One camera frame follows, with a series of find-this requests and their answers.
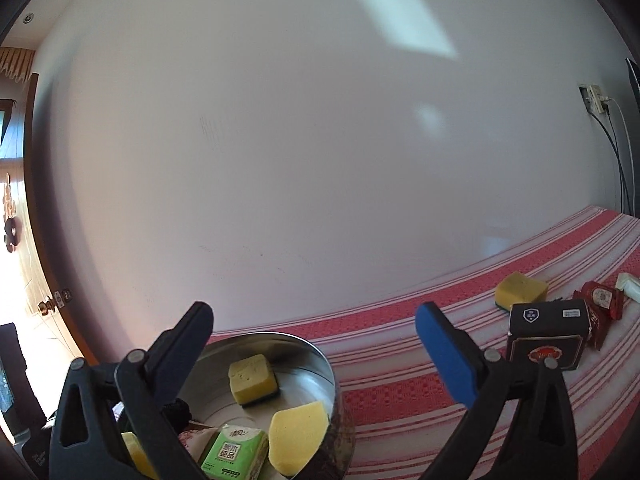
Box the red striped tablecloth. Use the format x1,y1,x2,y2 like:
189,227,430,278
215,205,640,480

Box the tan curtain valance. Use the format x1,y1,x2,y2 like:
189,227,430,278
0,47,39,84

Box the dark wall decoration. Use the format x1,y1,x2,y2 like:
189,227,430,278
0,172,24,254

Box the white red snack packet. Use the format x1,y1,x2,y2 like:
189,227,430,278
179,427,217,461

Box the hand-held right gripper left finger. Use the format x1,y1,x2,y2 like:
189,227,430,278
48,301,215,480

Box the white wet wipe packet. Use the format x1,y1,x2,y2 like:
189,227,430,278
615,272,640,307

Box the white wall socket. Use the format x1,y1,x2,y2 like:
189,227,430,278
580,84,612,116

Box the green tissue packet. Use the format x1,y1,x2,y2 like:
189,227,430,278
201,425,270,480

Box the large yellow sponge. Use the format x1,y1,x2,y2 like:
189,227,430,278
268,401,330,477

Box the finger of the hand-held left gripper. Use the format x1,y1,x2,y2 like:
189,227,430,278
0,324,47,436

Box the round metal tin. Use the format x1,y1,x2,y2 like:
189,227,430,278
187,332,357,480

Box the yellow green scouring sponge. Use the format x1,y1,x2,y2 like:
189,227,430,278
495,272,549,312
228,354,280,407
121,431,158,480

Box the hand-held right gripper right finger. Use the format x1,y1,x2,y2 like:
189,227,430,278
416,301,578,480

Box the black cardboard box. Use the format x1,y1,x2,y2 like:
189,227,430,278
506,299,592,372

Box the black television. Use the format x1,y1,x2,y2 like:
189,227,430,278
626,57,640,107

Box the brass door knob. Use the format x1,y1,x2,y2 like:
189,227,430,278
37,287,72,317

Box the dark power cable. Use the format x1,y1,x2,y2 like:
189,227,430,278
590,112,626,213

